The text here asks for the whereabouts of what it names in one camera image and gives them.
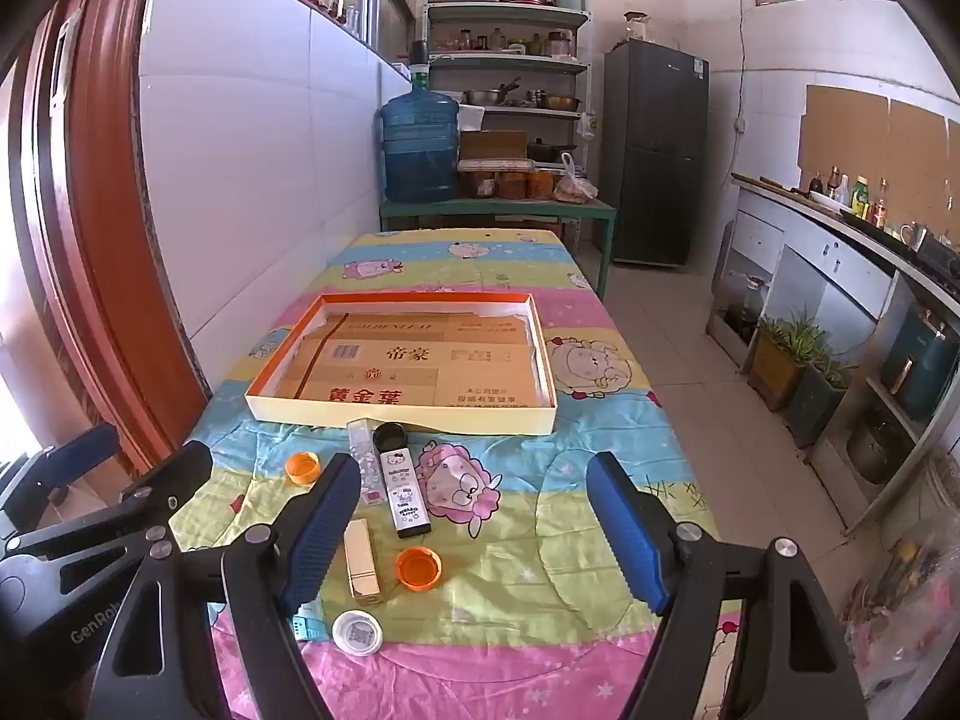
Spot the white bottle cap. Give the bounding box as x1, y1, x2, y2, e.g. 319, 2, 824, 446
331, 610, 385, 656

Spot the pile of plastic bags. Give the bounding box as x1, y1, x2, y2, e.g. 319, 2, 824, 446
844, 517, 960, 698

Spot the dark grey refrigerator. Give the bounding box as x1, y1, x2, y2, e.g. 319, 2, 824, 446
600, 39, 710, 269

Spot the plant in dark pot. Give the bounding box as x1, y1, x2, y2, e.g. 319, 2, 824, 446
787, 360, 856, 447

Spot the grey kitchen counter cabinet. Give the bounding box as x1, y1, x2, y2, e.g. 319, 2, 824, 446
705, 172, 960, 533

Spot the steel cooking pot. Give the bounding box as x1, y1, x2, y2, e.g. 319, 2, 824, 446
847, 420, 912, 485

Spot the plant in yellow pot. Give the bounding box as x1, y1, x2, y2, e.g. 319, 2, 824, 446
750, 307, 826, 412

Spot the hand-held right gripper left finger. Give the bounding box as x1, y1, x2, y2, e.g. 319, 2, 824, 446
94, 452, 365, 720

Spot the row of glass jars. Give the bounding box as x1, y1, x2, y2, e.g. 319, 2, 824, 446
435, 28, 575, 57

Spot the green table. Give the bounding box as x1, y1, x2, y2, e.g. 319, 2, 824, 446
379, 195, 617, 301

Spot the clear plastic case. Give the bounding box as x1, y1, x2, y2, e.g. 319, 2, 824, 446
347, 418, 383, 507

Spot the red-brown wooden door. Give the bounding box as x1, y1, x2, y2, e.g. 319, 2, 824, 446
0, 0, 213, 477

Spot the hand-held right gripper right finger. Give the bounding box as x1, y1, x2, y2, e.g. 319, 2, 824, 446
585, 452, 871, 720

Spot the brown cardboard box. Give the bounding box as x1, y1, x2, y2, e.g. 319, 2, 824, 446
459, 130, 528, 162

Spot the blue water jug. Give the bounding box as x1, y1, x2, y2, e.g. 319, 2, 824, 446
379, 82, 461, 203

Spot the wall cable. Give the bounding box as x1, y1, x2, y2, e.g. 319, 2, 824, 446
735, 0, 752, 132

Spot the cardboard wall panel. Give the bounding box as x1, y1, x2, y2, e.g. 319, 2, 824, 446
889, 97, 949, 212
799, 84, 890, 188

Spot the white metal shelf rack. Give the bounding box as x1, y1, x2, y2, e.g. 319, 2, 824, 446
424, 0, 593, 241

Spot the black gas stove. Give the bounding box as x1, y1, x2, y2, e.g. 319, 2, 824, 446
919, 236, 960, 278

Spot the white cartoon printed case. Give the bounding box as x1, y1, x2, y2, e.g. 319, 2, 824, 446
379, 446, 434, 539

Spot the metal door handle plate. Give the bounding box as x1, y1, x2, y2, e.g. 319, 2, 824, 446
49, 11, 82, 98

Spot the flattened cardboard sheet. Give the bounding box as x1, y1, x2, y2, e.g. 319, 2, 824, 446
271, 309, 547, 410

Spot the plastic bag of food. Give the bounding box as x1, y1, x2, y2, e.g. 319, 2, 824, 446
553, 152, 599, 203

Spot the shallow orange-rimmed box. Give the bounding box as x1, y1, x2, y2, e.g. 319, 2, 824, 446
246, 291, 558, 436

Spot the teal air fryer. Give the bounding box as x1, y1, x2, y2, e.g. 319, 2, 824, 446
881, 304, 960, 421

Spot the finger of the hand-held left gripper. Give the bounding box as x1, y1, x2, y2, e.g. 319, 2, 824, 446
0, 424, 119, 537
0, 440, 216, 601

